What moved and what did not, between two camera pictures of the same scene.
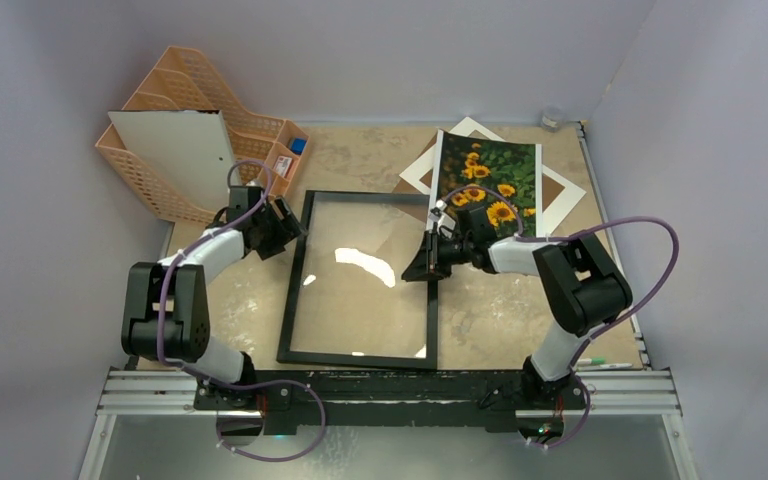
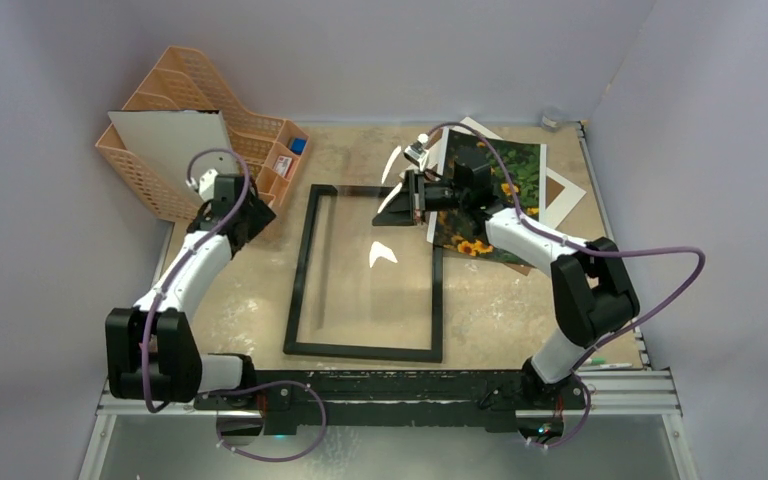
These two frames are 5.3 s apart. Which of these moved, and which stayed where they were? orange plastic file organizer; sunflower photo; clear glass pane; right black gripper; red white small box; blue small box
Moved: clear glass pane; right black gripper
Stayed: orange plastic file organizer; red white small box; sunflower photo; blue small box
